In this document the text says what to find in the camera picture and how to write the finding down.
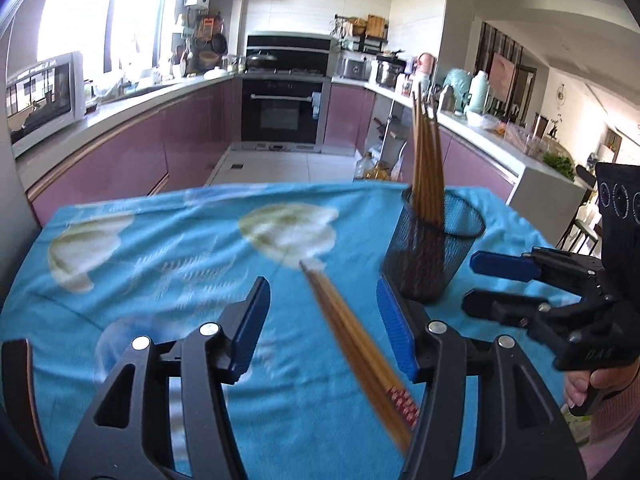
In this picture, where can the wooden cutting board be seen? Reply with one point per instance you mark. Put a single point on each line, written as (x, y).
(376, 25)

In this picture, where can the pink insulated jug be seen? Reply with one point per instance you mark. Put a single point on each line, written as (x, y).
(425, 65)

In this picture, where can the single red-ended wooden chopstick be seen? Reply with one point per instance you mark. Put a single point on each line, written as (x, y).
(365, 337)
(352, 347)

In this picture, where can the pink wall painting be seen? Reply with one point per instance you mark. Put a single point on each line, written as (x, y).
(501, 77)

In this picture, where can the steel flask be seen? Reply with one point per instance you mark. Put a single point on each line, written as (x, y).
(446, 99)

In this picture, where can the green leafy vegetables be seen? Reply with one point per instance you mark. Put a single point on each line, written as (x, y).
(560, 166)

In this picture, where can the white microwave oven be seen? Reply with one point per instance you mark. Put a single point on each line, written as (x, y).
(45, 97)

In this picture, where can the black built-in oven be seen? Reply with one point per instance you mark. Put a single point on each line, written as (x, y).
(280, 110)

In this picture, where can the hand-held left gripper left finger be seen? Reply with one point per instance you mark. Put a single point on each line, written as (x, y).
(250, 330)

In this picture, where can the black range hood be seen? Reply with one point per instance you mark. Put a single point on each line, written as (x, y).
(295, 47)

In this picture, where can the black wok with lid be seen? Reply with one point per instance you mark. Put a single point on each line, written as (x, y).
(261, 61)

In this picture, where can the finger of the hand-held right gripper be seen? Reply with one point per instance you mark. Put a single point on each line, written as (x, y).
(500, 305)
(500, 264)

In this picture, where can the silver rice cooker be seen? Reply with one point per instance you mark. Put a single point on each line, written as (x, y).
(352, 67)

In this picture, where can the pink base cabinets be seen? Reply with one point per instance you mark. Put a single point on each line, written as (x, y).
(150, 145)

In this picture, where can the hanging frying pan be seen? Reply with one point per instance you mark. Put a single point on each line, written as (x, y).
(218, 44)

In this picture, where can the kitchen window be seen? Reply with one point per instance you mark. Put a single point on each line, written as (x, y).
(100, 15)

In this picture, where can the cooking oil bottles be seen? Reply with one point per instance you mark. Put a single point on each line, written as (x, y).
(372, 167)

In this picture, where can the person's right hand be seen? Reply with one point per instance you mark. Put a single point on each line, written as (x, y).
(575, 392)

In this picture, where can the clear plastic basket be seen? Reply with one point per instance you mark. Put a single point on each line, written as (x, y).
(525, 140)

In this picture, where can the white plastic bag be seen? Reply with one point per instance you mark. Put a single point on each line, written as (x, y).
(482, 120)

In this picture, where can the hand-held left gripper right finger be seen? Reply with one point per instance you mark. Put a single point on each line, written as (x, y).
(397, 335)

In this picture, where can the mint green kettle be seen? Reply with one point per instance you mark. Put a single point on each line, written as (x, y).
(457, 90)

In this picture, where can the black mesh utensil holder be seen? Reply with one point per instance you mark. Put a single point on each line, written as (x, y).
(425, 270)

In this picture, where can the black wall shelf rack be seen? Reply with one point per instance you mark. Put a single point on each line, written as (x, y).
(370, 42)

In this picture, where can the person's right forearm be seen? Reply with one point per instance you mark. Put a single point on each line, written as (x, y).
(617, 435)

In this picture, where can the white kitchen countertop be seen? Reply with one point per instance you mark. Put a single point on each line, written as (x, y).
(520, 165)

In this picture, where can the blue floral tablecloth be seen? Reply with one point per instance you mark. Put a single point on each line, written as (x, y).
(175, 280)

